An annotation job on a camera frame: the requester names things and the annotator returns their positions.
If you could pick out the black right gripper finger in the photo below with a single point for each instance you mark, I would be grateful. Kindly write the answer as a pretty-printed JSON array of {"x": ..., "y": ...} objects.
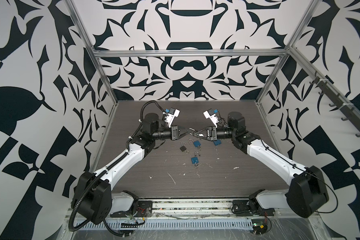
[
  {"x": 202, "y": 130},
  {"x": 201, "y": 136}
]

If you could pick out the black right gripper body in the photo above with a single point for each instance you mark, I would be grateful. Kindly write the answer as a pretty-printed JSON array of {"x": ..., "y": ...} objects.
[{"x": 214, "y": 133}]

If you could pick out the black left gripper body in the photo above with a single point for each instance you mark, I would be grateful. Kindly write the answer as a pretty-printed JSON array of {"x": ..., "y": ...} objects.
[{"x": 173, "y": 134}]

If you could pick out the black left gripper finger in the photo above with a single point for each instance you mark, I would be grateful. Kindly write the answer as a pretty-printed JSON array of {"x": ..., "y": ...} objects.
[
  {"x": 184, "y": 135},
  {"x": 184, "y": 130}
]

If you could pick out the blue padlock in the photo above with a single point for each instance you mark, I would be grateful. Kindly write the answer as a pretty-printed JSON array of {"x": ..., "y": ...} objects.
[
  {"x": 195, "y": 143},
  {"x": 217, "y": 142},
  {"x": 195, "y": 159}
]

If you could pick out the black padlock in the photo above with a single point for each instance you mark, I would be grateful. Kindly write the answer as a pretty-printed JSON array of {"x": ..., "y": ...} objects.
[
  {"x": 183, "y": 148},
  {"x": 193, "y": 132}
]

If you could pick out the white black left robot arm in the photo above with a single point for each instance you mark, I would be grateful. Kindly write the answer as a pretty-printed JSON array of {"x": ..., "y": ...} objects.
[{"x": 93, "y": 200}]

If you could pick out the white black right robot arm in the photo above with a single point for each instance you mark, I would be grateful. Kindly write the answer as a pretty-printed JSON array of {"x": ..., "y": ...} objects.
[{"x": 307, "y": 190}]

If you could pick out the small circuit board right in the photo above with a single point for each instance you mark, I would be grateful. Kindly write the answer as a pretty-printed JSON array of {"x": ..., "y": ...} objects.
[{"x": 261, "y": 227}]

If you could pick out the grey hook rack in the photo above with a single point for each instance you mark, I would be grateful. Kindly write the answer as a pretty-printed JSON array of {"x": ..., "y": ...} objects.
[{"x": 338, "y": 101}]

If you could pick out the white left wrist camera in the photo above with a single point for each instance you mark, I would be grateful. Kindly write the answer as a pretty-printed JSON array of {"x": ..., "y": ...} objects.
[{"x": 170, "y": 115}]

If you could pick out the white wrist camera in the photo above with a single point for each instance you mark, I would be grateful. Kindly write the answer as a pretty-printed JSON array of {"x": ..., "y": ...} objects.
[
  {"x": 212, "y": 115},
  {"x": 170, "y": 115}
]

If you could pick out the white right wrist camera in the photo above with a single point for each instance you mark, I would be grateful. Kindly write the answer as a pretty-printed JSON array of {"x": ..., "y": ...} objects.
[{"x": 212, "y": 115}]

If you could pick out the aluminium front rail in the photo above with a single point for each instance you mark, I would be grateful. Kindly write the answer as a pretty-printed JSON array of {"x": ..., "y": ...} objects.
[{"x": 194, "y": 208}]

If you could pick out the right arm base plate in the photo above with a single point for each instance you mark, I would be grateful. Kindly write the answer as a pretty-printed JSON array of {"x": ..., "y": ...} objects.
[{"x": 250, "y": 207}]

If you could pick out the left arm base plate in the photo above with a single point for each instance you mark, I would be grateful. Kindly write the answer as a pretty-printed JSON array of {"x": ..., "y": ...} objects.
[{"x": 138, "y": 209}]

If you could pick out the white slotted cable duct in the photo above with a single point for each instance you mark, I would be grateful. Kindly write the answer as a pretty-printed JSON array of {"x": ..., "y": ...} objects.
[{"x": 188, "y": 224}]

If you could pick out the aluminium frame crossbar back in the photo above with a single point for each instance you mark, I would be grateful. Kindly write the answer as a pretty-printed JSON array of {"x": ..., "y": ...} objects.
[{"x": 189, "y": 53}]

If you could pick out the aluminium frame post right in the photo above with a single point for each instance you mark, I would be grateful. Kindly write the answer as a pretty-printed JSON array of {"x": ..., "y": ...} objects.
[{"x": 303, "y": 23}]

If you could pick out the aluminium frame post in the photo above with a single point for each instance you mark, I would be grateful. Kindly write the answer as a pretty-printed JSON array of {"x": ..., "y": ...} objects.
[
  {"x": 89, "y": 47},
  {"x": 303, "y": 23}
]

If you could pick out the aluminium frame post left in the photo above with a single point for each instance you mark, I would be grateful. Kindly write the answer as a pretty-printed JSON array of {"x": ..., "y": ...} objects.
[{"x": 89, "y": 47}]

